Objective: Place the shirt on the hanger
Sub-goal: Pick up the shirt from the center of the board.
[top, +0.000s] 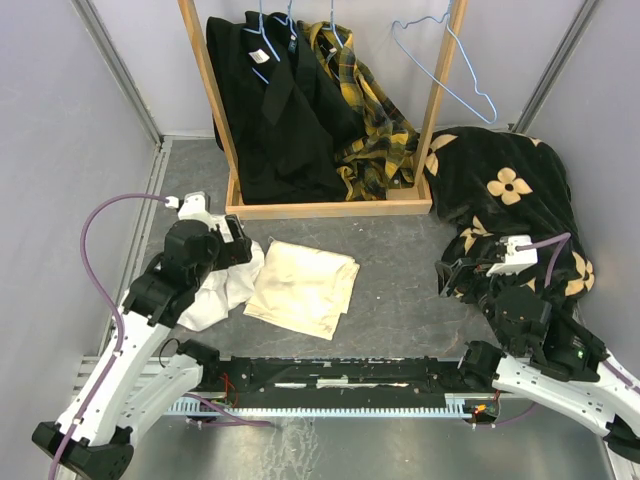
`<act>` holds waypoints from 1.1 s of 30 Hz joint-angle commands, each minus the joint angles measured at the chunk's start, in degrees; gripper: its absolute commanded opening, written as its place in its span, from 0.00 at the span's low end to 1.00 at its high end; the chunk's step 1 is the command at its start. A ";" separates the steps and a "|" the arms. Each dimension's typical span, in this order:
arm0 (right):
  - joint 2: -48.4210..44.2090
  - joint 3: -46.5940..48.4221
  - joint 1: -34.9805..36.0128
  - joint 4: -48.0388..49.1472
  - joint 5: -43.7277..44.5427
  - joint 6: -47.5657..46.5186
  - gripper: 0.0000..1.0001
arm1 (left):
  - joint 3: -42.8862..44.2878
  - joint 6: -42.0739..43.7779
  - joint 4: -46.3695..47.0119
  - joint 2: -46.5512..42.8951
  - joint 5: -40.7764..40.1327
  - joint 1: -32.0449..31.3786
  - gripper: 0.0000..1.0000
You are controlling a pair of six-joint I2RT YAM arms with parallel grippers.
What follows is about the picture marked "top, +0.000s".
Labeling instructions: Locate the blue hanger in black shirt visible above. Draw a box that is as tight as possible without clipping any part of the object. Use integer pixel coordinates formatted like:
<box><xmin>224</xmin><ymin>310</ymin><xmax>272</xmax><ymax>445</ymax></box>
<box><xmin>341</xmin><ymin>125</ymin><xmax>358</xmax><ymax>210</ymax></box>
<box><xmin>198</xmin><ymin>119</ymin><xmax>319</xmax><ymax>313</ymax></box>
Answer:
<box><xmin>241</xmin><ymin>10</ymin><xmax>299</xmax><ymax>85</ymax></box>

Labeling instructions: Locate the black floral blanket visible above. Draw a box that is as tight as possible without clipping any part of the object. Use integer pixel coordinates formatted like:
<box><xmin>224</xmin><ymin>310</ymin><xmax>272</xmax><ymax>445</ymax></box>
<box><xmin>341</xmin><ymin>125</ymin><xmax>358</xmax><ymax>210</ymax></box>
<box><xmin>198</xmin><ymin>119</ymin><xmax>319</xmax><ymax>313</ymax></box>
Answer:
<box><xmin>424</xmin><ymin>127</ymin><xmax>595</xmax><ymax>311</ymax></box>

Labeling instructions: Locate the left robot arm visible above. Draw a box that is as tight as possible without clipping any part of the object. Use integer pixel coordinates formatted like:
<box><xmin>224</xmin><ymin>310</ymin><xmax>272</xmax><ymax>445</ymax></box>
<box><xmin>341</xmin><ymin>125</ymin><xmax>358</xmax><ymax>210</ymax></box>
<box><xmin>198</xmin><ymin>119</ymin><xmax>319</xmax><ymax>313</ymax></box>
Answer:
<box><xmin>32</xmin><ymin>214</ymin><xmax>252</xmax><ymax>479</ymax></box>

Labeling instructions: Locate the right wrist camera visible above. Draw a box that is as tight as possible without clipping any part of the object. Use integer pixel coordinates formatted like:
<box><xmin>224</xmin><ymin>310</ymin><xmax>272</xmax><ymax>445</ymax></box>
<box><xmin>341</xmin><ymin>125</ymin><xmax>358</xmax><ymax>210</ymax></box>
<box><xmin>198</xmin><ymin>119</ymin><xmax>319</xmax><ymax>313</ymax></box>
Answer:
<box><xmin>486</xmin><ymin>235</ymin><xmax>538</xmax><ymax>277</ymax></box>

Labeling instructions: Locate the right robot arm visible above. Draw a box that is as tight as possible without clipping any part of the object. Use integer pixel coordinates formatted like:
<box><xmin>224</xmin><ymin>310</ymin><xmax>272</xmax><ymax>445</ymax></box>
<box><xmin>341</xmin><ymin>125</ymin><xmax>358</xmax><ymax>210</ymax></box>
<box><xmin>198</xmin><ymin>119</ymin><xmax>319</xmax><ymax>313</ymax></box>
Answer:
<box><xmin>435</xmin><ymin>258</ymin><xmax>639</xmax><ymax>463</ymax></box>

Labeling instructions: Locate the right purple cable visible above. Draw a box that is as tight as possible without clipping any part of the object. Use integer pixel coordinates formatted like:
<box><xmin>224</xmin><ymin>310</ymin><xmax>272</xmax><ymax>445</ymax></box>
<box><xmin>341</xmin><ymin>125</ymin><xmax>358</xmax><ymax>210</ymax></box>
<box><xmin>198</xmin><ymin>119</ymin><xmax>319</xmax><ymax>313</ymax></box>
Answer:
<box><xmin>519</xmin><ymin>231</ymin><xmax>572</xmax><ymax>291</ymax></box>

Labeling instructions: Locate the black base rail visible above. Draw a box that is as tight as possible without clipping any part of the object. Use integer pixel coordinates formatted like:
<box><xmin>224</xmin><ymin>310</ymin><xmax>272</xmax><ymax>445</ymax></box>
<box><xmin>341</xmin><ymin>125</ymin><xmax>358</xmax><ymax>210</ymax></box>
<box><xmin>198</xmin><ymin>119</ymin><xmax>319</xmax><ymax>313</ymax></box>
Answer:
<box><xmin>176</xmin><ymin>340</ymin><xmax>495</xmax><ymax>411</ymax></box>

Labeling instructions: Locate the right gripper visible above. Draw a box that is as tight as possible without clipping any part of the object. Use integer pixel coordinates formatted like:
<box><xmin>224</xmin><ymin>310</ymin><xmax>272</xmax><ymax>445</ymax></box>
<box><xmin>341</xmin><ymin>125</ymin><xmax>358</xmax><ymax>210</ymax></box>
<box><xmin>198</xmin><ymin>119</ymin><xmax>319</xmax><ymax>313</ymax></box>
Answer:
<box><xmin>431</xmin><ymin>257</ymin><xmax>517</xmax><ymax>351</ymax></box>

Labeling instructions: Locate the blue hanger in plaid shirt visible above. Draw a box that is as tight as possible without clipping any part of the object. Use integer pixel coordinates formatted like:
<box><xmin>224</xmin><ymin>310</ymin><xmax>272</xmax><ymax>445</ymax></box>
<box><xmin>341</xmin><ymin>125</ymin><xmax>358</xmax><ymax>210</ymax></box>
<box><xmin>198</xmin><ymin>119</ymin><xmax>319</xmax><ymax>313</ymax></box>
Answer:
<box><xmin>321</xmin><ymin>0</ymin><xmax>352</xmax><ymax>48</ymax></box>

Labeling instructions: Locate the blue wire hanger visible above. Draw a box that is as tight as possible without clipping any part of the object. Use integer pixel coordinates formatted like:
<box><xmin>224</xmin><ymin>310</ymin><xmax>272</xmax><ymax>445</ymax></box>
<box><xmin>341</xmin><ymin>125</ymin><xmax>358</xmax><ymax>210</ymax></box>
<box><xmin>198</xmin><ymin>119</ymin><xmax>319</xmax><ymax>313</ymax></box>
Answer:
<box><xmin>390</xmin><ymin>1</ymin><xmax>498</xmax><ymax>125</ymax></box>

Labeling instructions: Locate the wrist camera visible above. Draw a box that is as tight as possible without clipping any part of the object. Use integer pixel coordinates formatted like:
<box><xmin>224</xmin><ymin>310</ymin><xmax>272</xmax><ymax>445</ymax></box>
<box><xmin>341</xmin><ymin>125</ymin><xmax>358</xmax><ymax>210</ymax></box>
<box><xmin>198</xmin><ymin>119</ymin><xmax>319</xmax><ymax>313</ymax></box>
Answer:
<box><xmin>486</xmin><ymin>235</ymin><xmax>538</xmax><ymax>277</ymax></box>
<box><xmin>178</xmin><ymin>191</ymin><xmax>210</xmax><ymax>221</ymax></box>

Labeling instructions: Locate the white shirt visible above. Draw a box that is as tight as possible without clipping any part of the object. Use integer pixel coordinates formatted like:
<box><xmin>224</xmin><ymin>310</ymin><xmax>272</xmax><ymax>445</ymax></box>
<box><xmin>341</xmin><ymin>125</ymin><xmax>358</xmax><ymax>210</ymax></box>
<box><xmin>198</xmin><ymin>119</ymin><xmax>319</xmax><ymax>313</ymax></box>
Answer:
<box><xmin>178</xmin><ymin>241</ymin><xmax>264</xmax><ymax>332</ymax></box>

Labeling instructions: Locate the cream folded cloth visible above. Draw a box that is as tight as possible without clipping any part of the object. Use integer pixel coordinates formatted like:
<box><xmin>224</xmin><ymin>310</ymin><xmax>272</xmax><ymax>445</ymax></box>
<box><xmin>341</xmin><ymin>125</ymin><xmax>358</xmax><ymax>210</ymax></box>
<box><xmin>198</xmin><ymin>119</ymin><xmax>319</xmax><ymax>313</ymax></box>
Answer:
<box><xmin>244</xmin><ymin>239</ymin><xmax>360</xmax><ymax>341</ymax></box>

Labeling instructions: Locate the black hanging shirt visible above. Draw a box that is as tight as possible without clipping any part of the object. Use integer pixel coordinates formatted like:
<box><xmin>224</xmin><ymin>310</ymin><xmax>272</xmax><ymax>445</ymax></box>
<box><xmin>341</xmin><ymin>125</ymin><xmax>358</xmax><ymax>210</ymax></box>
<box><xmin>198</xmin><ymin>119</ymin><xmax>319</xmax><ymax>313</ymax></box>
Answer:
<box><xmin>206</xmin><ymin>17</ymin><xmax>364</xmax><ymax>205</ymax></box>

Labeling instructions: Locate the wooden clothes rack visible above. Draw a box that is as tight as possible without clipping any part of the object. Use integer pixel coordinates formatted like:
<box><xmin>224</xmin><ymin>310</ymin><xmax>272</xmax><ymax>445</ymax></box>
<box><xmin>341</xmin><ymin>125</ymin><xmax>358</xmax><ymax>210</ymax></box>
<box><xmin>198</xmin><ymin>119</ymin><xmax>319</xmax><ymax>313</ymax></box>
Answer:
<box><xmin>180</xmin><ymin>1</ymin><xmax>467</xmax><ymax>219</ymax></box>

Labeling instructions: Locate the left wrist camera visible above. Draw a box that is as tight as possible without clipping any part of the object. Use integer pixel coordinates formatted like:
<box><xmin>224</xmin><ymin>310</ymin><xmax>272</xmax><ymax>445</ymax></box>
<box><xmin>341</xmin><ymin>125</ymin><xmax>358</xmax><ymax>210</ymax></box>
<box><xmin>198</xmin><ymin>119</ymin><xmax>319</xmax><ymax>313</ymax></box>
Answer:
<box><xmin>178</xmin><ymin>191</ymin><xmax>210</xmax><ymax>221</ymax></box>

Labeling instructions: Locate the yellow plaid shirt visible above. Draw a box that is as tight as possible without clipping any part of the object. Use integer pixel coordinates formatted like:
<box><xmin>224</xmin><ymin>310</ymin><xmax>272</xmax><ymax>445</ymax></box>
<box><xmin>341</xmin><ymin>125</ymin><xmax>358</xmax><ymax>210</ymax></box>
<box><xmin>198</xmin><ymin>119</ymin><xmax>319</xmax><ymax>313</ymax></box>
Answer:
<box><xmin>297</xmin><ymin>21</ymin><xmax>419</xmax><ymax>201</ymax></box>

